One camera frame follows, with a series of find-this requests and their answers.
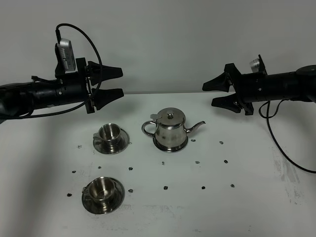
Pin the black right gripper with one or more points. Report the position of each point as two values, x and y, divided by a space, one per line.
245 85

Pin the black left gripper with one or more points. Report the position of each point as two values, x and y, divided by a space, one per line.
73 87

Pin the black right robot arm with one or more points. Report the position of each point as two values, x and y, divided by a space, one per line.
299 85

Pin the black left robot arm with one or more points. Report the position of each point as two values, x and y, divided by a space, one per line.
22 99

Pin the far stainless steel teacup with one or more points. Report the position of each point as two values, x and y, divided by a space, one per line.
109 134

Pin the stainless steel teacup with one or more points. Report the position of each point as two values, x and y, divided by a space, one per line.
109 134
100 189

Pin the far stainless steel saucer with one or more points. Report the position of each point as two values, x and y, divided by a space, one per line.
111 147

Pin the stainless steel teapot saucer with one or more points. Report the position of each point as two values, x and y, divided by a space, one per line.
170 149

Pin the near stainless steel teacup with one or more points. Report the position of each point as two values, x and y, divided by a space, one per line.
100 189

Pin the near stainless steel saucer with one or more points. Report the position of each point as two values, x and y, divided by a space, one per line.
107 206

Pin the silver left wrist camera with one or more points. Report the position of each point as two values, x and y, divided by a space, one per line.
65 57

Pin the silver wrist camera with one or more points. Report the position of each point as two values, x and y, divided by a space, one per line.
255 65
65 57

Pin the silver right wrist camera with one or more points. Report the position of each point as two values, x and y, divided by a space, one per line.
255 65

